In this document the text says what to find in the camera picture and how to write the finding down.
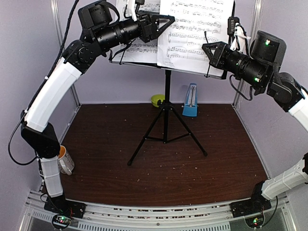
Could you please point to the left aluminium corner post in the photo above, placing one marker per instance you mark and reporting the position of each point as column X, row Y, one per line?
column 69, row 73

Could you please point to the black music stand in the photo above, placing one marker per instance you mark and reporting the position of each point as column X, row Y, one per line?
column 165, row 106

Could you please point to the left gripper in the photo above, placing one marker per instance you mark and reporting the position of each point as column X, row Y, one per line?
column 148, row 28

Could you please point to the blue metronome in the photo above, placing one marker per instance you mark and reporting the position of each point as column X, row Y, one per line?
column 190, row 106

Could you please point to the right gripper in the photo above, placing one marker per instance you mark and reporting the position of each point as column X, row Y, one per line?
column 216, row 59

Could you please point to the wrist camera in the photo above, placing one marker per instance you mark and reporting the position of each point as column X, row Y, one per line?
column 131, row 8
column 238, row 34

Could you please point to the green bowl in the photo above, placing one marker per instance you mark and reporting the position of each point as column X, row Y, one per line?
column 157, row 99

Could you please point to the sheet music page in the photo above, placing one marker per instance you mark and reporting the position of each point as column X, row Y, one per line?
column 140, row 52
column 197, row 22

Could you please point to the white patterned mug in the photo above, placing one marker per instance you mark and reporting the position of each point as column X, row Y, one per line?
column 65, row 162

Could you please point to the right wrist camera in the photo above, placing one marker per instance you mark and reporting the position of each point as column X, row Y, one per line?
column 238, row 34

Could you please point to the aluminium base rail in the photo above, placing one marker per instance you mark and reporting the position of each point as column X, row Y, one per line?
column 208, row 217

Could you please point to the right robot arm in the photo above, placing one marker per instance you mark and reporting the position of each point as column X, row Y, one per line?
column 261, row 69

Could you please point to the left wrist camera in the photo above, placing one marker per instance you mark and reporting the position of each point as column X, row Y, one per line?
column 131, row 8

